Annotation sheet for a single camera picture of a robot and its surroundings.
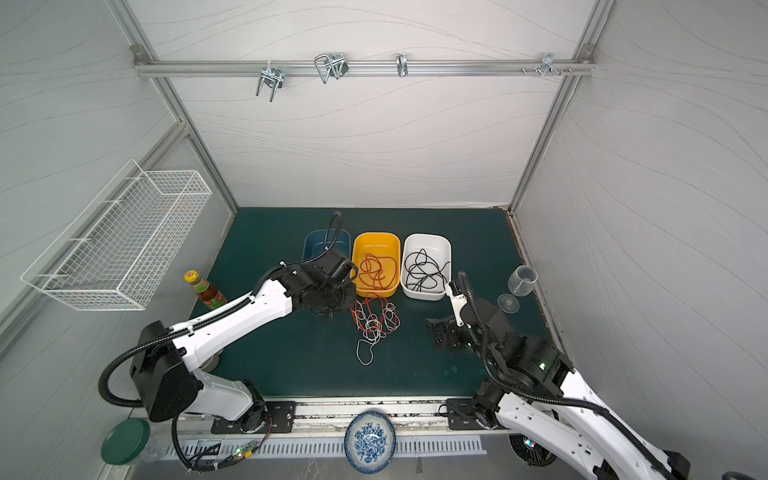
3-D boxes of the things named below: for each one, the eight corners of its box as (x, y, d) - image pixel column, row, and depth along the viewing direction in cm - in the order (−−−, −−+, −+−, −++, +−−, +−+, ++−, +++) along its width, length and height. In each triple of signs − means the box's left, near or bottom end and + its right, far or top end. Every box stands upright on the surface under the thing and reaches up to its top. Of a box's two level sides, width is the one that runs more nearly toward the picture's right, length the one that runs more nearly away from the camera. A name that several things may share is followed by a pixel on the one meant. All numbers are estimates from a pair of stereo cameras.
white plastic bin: (400, 300, 97) (401, 291, 92) (399, 243, 112) (400, 232, 107) (454, 300, 97) (458, 291, 92) (446, 243, 112) (448, 232, 108)
